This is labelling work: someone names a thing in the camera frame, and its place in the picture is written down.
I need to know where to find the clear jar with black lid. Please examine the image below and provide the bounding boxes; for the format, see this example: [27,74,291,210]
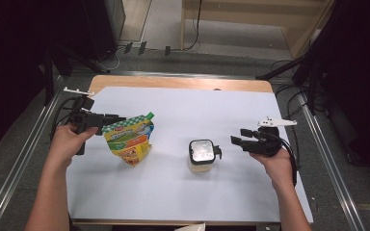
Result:
[187,138,224,174]

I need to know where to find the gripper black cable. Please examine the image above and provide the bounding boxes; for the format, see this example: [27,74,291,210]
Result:
[277,136,301,188]
[50,95,78,142]

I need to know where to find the person's left hand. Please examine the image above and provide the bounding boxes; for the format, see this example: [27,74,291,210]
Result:
[48,124,100,168]

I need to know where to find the black floor cables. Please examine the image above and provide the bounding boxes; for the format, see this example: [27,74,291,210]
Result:
[270,58,307,167]

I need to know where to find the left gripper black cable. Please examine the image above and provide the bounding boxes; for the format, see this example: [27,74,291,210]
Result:
[50,95,78,142]

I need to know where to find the white floor cable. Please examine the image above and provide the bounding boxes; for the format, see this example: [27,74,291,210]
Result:
[95,47,123,73]

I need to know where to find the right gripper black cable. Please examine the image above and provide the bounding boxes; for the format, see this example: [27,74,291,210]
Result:
[277,136,301,188]

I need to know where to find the light wooden frame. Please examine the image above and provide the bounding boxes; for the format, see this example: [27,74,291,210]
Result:
[179,0,335,61]

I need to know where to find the black metal stand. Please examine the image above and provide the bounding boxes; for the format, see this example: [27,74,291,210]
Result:
[254,47,324,116]
[42,43,112,107]

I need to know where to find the thin black hanging cable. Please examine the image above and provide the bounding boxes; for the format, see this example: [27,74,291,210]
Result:
[185,0,204,52]

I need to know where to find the black cabinet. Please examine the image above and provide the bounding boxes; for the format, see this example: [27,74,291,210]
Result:
[83,0,126,63]

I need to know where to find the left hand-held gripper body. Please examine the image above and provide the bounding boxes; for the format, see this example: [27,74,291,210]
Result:
[63,87,106,156]

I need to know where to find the long metal floor rail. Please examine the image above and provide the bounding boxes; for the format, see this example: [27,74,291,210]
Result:
[297,92,365,231]
[0,76,64,231]

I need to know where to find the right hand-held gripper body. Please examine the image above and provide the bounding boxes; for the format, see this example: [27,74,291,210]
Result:
[240,115,298,158]

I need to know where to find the yellow green spout pouch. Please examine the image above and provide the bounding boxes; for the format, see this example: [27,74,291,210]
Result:
[101,111,156,167]

